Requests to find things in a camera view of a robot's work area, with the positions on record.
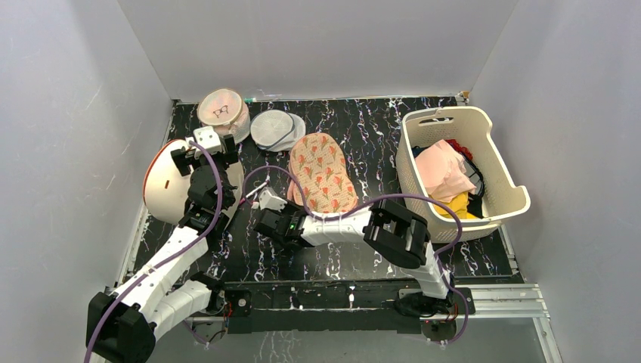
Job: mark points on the pink garment in basket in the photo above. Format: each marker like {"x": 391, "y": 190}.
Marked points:
{"x": 443, "y": 173}

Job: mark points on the dark blue garment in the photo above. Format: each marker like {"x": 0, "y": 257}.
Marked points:
{"x": 416, "y": 151}

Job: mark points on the red lace garment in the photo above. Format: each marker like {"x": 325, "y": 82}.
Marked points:
{"x": 460, "y": 149}

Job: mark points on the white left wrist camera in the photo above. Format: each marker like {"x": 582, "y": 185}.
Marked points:
{"x": 207, "y": 138}

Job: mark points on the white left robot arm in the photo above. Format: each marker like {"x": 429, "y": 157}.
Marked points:
{"x": 125, "y": 324}

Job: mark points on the cream cylindrical bin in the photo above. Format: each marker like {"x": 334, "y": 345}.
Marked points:
{"x": 165, "y": 190}

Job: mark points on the cream plastic laundry basket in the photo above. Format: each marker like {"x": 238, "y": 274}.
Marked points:
{"x": 471, "y": 127}

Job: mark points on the pink round mesh laundry bag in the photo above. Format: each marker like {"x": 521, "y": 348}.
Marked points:
{"x": 225, "y": 111}

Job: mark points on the purple capped marker pen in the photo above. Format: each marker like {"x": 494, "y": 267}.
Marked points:
{"x": 253, "y": 192}

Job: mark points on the peach patterned mesh laundry bag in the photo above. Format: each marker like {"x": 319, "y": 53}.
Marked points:
{"x": 321, "y": 178}

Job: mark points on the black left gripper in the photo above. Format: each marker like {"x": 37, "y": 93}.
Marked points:
{"x": 187, "y": 160}

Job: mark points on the white round mesh laundry bag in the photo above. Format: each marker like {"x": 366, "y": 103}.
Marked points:
{"x": 277, "y": 130}

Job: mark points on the grey black garment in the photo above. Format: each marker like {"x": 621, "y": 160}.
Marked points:
{"x": 475, "y": 197}

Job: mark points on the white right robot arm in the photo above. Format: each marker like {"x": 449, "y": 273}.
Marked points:
{"x": 400, "y": 236}

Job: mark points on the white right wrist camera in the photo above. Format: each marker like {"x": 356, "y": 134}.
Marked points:
{"x": 266, "y": 198}

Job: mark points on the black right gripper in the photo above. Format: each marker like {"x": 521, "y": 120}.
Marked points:
{"x": 262, "y": 220}

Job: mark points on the yellow garment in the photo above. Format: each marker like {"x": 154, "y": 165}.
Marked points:
{"x": 459, "y": 205}

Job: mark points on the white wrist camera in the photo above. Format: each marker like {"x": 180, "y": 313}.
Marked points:
{"x": 266, "y": 198}
{"x": 207, "y": 138}

